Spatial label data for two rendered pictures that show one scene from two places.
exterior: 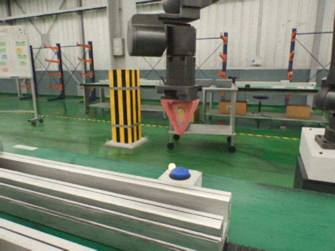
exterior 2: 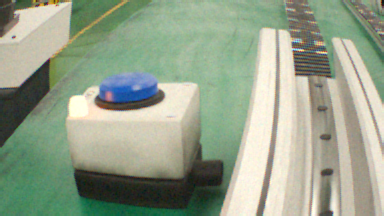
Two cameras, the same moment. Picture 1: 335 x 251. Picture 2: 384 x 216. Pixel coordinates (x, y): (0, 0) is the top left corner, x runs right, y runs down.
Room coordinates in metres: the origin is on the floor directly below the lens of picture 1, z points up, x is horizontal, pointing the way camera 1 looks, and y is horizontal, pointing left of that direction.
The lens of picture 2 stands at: (0.56, 0.45, 0.97)
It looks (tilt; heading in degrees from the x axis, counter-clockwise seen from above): 17 degrees down; 256
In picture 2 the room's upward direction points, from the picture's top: 3 degrees counter-clockwise
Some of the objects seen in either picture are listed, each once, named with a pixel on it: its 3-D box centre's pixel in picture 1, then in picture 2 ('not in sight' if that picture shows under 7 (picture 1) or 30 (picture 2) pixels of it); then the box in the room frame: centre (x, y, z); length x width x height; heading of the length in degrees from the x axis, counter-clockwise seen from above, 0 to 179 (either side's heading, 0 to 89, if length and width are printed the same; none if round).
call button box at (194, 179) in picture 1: (178, 189); (143, 144); (0.47, -0.01, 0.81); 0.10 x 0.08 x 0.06; 158
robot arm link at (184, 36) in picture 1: (178, 42); not in sight; (0.48, -0.01, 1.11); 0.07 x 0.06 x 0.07; 110
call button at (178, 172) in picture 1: (179, 174); (126, 93); (0.48, -0.02, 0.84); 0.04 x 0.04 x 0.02
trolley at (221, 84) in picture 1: (199, 111); not in sight; (3.42, -0.40, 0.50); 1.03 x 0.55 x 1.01; 79
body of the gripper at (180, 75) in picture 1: (180, 75); not in sight; (0.48, -0.02, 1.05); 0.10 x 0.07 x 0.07; 158
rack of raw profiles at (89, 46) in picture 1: (53, 71); not in sight; (9.65, 4.64, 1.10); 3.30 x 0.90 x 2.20; 67
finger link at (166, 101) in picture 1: (182, 111); not in sight; (0.49, -0.02, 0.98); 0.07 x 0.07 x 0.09; 68
